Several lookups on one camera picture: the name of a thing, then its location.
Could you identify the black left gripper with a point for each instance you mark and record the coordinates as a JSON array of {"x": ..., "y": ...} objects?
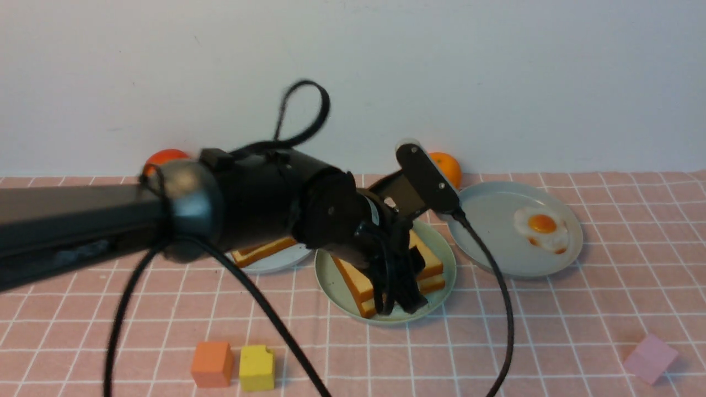
[{"x": 358, "y": 227}]

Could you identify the toast slice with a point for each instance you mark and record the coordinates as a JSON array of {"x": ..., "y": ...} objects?
[
  {"x": 262, "y": 249},
  {"x": 265, "y": 256},
  {"x": 362, "y": 292},
  {"x": 434, "y": 265}
]

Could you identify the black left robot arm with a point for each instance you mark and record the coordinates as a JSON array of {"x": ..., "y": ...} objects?
[{"x": 231, "y": 204}]

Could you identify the teal centre plate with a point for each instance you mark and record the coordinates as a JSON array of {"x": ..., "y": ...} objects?
[{"x": 334, "y": 286}]

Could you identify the light blue bread plate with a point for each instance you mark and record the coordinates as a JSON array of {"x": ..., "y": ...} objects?
[{"x": 271, "y": 257}]

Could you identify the grey blue egg plate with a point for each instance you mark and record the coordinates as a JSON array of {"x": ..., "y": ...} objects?
[{"x": 490, "y": 209}]

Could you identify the orange fruit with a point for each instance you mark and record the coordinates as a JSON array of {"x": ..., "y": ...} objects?
[{"x": 449, "y": 166}]

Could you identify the right fried egg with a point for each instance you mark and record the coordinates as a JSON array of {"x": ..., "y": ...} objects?
[{"x": 542, "y": 228}]

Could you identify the yellow notched block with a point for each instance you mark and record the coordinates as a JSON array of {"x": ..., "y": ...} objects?
[{"x": 256, "y": 368}]

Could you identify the orange cube block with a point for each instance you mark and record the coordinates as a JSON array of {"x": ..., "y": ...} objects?
[{"x": 212, "y": 365}]

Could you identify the red yellow pomegranate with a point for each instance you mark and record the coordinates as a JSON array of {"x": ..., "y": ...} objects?
[{"x": 161, "y": 157}]

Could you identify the pink cube block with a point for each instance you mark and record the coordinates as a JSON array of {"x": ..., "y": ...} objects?
[{"x": 650, "y": 359}]

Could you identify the pink checked tablecloth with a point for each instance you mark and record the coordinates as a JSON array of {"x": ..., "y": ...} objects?
[{"x": 641, "y": 271}]

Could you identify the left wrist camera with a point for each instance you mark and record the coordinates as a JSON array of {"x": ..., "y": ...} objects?
[{"x": 418, "y": 186}]

